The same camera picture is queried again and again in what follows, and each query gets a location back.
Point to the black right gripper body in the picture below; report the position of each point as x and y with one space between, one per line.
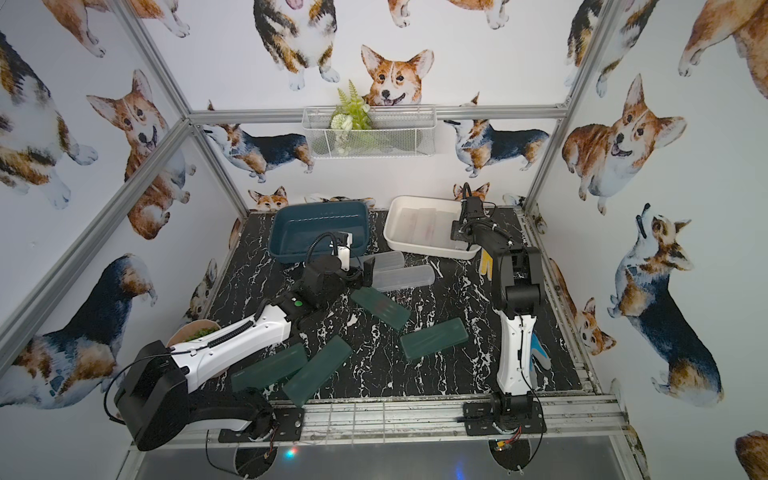
457 227

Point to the white wire wall basket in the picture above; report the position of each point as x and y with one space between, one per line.
377 133

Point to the white plastic storage box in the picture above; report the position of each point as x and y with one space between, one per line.
416 202

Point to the bowl with green salad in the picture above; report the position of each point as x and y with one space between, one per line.
192 331

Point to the clear pencil case with pens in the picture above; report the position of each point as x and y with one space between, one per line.
406 225

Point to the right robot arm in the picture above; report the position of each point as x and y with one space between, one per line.
517 296

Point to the blue grey work glove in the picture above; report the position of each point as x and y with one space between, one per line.
538 355

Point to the teal plastic storage box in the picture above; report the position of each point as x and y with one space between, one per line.
296 227

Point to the dark green pencil case front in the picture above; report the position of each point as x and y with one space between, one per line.
319 369

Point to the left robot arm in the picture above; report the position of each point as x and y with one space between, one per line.
161 395

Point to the dark green pencil case front-left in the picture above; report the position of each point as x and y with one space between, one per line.
270 370

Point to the dark green pencil case right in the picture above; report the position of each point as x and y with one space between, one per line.
433 339

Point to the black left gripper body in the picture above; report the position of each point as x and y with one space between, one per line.
349 274

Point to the dark green pencil case centre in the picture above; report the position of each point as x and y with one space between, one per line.
382 307

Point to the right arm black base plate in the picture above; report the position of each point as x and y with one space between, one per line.
486 419

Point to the artificial fern plant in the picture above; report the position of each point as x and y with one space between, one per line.
351 123

